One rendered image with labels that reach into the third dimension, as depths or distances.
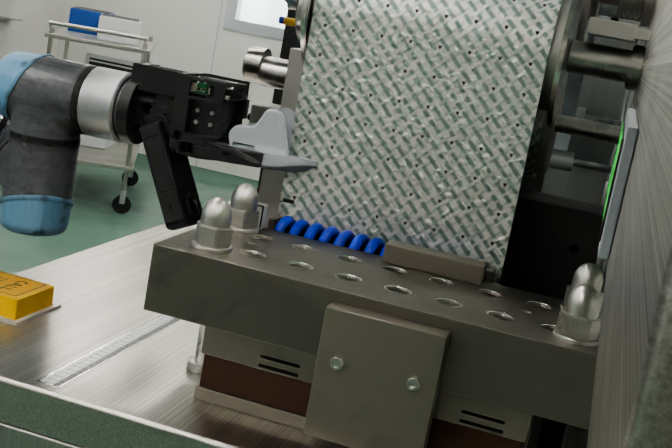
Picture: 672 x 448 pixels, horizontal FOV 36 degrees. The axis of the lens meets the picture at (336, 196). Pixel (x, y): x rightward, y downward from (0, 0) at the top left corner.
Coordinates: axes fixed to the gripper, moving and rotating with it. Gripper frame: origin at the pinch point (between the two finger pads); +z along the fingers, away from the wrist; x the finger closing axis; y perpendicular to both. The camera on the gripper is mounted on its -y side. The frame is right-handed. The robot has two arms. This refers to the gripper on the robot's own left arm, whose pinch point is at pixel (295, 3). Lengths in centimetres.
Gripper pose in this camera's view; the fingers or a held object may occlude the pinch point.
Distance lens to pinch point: 113.5
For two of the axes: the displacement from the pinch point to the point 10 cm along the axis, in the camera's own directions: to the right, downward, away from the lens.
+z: 6.2, 7.8, -0.8
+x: 2.7, -1.1, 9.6
